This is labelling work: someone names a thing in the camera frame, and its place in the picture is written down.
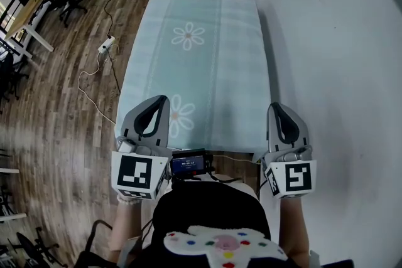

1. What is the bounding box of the white bead bracelet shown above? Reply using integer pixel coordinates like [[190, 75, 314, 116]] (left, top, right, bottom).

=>
[[116, 195, 141, 206]]

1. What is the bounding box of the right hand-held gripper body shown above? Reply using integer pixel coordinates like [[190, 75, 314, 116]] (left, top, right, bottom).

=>
[[263, 144, 318, 200]]

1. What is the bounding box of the person's black top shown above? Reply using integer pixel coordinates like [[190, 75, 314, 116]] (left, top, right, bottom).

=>
[[128, 181, 273, 268]]

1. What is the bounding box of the person's right forearm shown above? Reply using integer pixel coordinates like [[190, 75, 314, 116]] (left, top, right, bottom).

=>
[[278, 197, 312, 259]]

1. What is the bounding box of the white power strip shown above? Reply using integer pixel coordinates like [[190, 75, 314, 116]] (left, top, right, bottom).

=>
[[97, 36, 117, 55]]

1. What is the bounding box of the person's left forearm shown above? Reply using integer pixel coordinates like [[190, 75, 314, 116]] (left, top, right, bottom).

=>
[[111, 197, 146, 254]]

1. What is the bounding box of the black floor cable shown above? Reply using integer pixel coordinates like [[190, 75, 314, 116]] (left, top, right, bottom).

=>
[[103, 0, 141, 95]]

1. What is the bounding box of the black chair with armrest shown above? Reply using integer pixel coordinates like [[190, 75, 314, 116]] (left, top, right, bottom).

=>
[[75, 219, 114, 268]]

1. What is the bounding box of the white plush dotted patch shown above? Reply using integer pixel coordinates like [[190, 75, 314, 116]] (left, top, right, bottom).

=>
[[163, 225, 288, 268]]

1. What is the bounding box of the light blue floral tablecloth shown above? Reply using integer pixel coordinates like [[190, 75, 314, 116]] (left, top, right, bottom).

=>
[[116, 0, 273, 151]]

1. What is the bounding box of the small black chest screen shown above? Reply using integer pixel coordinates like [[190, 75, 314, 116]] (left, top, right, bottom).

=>
[[171, 149, 215, 178]]

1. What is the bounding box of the wooden desk with white legs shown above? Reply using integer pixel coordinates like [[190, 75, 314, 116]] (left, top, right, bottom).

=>
[[4, 0, 60, 60]]

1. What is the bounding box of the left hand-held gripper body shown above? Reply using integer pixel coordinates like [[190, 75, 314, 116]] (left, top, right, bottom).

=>
[[111, 136, 173, 201]]

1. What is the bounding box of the white floor cable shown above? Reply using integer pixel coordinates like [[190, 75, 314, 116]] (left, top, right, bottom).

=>
[[77, 51, 117, 126]]

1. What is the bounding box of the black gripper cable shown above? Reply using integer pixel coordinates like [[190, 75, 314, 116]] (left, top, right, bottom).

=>
[[256, 178, 268, 199]]

